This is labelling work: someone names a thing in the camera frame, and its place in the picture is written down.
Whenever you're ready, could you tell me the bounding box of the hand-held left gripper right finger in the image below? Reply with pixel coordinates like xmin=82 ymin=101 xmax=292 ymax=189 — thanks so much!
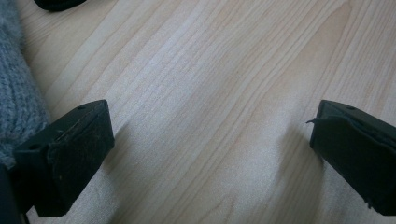
xmin=306 ymin=99 xmax=396 ymax=217

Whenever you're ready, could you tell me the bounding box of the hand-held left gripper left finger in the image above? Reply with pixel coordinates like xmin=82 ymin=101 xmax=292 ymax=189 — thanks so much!
xmin=12 ymin=99 xmax=116 ymax=217

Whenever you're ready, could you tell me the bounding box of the black glove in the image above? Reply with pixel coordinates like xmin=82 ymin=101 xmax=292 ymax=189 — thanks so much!
xmin=33 ymin=0 xmax=88 ymax=12

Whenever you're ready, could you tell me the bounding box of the grey knitted glove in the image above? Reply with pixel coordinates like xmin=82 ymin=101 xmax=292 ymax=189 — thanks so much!
xmin=0 ymin=0 xmax=50 ymax=171

